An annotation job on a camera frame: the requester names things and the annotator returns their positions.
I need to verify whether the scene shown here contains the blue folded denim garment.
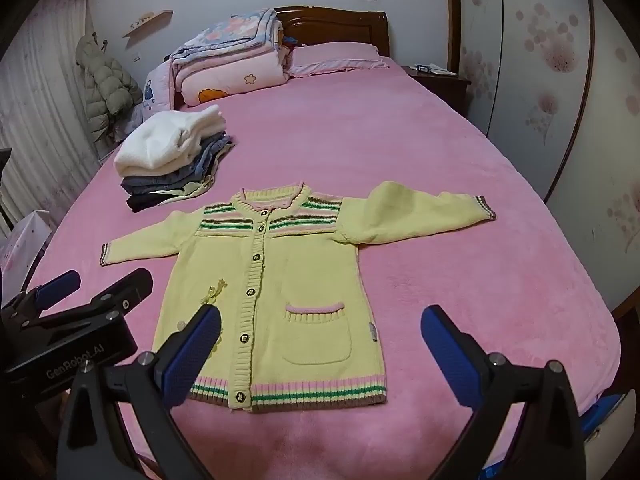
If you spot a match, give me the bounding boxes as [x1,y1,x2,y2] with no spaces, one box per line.
[187,132,236,183]

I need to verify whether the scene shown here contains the dark wooden nightstand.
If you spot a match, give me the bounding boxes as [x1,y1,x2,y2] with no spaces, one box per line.
[406,67,472,117]

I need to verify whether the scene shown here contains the yellow striped knit cardigan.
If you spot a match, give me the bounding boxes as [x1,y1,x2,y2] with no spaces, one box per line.
[100,180,497,414]

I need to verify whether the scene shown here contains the dark wooden headboard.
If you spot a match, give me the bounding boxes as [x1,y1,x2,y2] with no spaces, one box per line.
[274,6,391,58]

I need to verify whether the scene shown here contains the black folded garment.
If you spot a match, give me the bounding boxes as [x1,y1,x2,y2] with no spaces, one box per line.
[126,191,176,213]

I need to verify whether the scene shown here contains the pink flower print quilt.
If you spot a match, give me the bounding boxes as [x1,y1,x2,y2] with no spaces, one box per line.
[177,47,292,108]

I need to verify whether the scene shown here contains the white folded sweater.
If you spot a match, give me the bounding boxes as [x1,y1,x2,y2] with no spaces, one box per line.
[114,105,227,177]

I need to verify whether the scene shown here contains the short wooden wall shelf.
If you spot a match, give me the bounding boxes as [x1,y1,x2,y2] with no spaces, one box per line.
[122,9,174,38]

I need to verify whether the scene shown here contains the pink pillow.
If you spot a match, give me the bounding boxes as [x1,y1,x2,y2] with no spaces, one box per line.
[289,42,391,79]

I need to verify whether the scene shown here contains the pink bed blanket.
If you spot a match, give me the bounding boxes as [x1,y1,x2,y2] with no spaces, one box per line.
[30,55,622,480]

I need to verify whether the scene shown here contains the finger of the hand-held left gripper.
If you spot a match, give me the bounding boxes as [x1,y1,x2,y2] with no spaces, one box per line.
[0,269,82,322]
[36,267,154,335]

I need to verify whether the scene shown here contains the floral wardrobe doors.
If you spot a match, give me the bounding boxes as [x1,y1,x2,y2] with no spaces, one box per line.
[447,0,640,311]

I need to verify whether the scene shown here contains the grey-green puffer jacket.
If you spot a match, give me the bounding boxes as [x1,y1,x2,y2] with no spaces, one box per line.
[76,34,145,144]

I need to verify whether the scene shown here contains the blue plastic object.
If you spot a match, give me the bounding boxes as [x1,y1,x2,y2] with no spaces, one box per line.
[580,392,626,446]

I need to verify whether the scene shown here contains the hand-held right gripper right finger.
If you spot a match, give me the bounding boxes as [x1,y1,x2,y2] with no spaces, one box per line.
[421,304,587,480]

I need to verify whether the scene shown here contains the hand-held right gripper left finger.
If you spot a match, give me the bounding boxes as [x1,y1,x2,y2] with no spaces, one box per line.
[56,304,223,480]

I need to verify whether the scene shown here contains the floral patchwork quilt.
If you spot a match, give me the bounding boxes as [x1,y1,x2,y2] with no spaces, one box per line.
[170,8,291,68]

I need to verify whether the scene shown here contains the grey folded garment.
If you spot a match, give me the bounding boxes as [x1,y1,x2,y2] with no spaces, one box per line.
[121,167,213,195]

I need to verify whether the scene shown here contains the white cardboard box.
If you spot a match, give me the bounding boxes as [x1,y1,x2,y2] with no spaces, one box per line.
[0,210,53,281]

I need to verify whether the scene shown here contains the white patterned curtain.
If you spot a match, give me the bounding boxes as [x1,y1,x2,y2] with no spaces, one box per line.
[0,10,108,211]

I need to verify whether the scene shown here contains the lilac cartoon blanket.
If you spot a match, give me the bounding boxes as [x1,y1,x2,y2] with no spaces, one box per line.
[142,62,182,114]

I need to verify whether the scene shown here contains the light green folded garment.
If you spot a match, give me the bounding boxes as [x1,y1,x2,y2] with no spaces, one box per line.
[150,180,217,202]

